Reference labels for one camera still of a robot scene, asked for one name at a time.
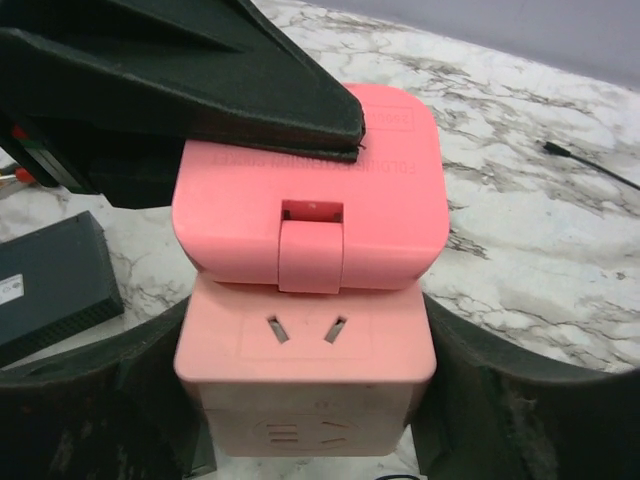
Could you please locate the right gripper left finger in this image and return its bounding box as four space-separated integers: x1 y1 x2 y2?
1 301 215 479

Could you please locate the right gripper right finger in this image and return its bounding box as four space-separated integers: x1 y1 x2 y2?
412 298 639 480

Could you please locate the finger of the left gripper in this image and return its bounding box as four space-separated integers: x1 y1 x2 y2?
1 1 366 163

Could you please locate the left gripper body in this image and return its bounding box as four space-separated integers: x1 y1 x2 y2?
1 113 185 210

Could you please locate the pink cube socket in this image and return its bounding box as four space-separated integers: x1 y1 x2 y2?
174 276 436 457

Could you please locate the pink square plug adapter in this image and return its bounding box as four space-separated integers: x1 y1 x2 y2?
171 84 449 294

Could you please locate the yellow red screwdriver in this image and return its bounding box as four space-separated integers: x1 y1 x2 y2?
0 164 35 188

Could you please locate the left black flat box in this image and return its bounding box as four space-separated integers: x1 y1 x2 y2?
1 211 124 367

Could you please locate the black screwdriver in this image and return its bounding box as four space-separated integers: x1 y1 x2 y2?
542 141 640 191

